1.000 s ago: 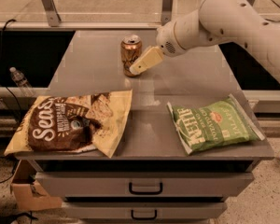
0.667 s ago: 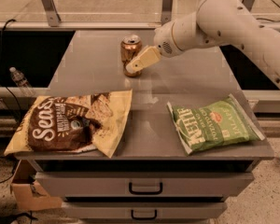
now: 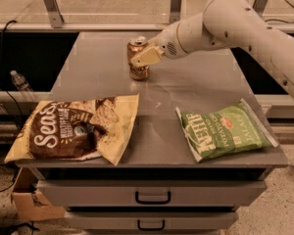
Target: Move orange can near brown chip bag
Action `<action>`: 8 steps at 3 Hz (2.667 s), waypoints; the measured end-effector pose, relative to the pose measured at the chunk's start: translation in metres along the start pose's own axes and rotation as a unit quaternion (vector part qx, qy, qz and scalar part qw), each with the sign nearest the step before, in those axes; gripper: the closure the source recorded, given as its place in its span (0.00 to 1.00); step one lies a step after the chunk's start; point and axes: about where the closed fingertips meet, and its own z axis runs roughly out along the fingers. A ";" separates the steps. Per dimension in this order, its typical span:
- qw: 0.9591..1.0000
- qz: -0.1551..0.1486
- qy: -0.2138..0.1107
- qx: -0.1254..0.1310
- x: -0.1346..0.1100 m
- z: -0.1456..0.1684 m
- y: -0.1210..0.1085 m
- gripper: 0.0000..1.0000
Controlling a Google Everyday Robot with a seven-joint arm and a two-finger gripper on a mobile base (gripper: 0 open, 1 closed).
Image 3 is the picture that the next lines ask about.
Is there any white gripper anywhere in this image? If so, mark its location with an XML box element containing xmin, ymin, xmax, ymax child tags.
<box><xmin>131</xmin><ymin>23</ymin><xmax>188</xmax><ymax>67</ymax></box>

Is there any upper grey drawer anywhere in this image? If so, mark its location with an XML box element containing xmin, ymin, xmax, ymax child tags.
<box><xmin>38</xmin><ymin>180</ymin><xmax>267</xmax><ymax>207</ymax></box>

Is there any orange soda can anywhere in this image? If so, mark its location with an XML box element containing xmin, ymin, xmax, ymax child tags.
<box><xmin>126</xmin><ymin>36</ymin><xmax>149</xmax><ymax>81</ymax></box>

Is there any black cable left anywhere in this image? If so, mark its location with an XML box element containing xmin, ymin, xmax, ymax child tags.
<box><xmin>0</xmin><ymin>19</ymin><xmax>24</xmax><ymax>129</ymax></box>

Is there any left metal railing bracket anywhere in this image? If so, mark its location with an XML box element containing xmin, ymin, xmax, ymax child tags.
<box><xmin>43</xmin><ymin>0</ymin><xmax>64</xmax><ymax>28</ymax></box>

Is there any green kettle chip bag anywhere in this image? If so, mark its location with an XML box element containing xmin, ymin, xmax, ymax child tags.
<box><xmin>175</xmin><ymin>99</ymin><xmax>278</xmax><ymax>163</ymax></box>

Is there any cardboard box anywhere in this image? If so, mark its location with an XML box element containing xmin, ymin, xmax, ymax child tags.
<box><xmin>11</xmin><ymin>168</ymin><xmax>66</xmax><ymax>221</ymax></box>

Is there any brown multigrain chip bag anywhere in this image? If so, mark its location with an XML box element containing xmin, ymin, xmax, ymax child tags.
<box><xmin>4</xmin><ymin>95</ymin><xmax>139</xmax><ymax>165</ymax></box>

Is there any middle metal railing bracket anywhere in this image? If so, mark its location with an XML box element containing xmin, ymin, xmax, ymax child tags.
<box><xmin>169</xmin><ymin>0</ymin><xmax>182</xmax><ymax>24</ymax></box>

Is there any lower grey drawer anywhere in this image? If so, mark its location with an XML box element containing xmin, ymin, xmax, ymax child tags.
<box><xmin>65</xmin><ymin>211</ymin><xmax>238</xmax><ymax>232</ymax></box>

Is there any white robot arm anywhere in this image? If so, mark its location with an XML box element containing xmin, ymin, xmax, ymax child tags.
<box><xmin>130</xmin><ymin>0</ymin><xmax>294</xmax><ymax>99</ymax></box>

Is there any grey drawer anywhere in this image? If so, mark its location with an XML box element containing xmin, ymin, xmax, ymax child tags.
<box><xmin>65</xmin><ymin>211</ymin><xmax>238</xmax><ymax>232</ymax></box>
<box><xmin>38</xmin><ymin>180</ymin><xmax>267</xmax><ymax>207</ymax></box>

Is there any clear plastic water bottle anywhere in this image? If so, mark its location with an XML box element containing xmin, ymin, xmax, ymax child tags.
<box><xmin>10</xmin><ymin>70</ymin><xmax>36</xmax><ymax>102</ymax></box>

